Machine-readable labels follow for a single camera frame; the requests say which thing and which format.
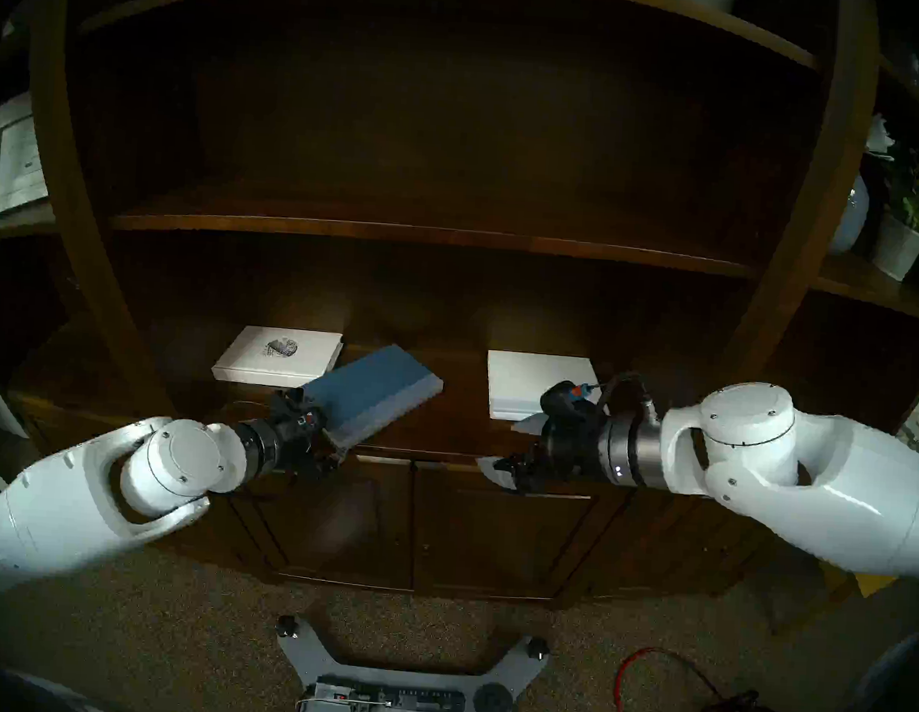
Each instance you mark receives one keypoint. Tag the white book pale blue spine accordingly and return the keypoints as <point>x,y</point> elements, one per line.
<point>520,386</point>

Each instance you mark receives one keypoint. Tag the light wooden side table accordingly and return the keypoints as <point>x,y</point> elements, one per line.
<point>876,584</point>

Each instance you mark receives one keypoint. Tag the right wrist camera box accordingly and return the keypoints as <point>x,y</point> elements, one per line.
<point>569,397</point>

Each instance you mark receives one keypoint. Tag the grey metal robot base plate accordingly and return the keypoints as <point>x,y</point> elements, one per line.
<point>332,661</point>

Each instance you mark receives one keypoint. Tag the green plant in white pot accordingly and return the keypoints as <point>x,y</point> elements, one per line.
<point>896,246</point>

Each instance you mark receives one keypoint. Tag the round black rubber foot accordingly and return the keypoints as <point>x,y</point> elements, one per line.
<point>492,702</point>

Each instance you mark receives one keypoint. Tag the blue cover hardback book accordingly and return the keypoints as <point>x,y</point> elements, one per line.
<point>380,389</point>

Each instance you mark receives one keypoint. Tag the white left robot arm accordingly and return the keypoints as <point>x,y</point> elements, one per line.
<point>71,498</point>

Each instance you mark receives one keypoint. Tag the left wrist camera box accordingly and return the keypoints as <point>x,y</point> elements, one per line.
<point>305,415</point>

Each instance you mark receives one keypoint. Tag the white artificial flower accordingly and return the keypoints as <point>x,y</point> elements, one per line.
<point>880,137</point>

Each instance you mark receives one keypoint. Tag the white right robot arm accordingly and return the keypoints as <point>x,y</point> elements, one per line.
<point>809,473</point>

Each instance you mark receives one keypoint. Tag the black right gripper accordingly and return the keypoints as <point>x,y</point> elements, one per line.
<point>570,451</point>

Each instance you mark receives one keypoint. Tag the white book with round print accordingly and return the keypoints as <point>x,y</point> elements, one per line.
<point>265,359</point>

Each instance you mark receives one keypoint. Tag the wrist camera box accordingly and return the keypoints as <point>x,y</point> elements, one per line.
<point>569,397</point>
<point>305,415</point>

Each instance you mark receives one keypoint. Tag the white framed certificate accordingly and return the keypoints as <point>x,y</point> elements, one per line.
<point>13,155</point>

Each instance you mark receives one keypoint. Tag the black power strip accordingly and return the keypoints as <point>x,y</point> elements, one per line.
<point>407,699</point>

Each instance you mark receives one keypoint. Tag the dark brown wooden bookcase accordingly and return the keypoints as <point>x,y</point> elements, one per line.
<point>436,234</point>

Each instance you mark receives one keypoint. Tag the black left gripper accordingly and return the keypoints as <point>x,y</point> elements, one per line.
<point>299,442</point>

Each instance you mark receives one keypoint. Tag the white round vase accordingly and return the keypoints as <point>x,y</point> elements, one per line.
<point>851,220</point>

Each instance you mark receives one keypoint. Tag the black star knob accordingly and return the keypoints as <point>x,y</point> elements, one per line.
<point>285,626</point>
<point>538,648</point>

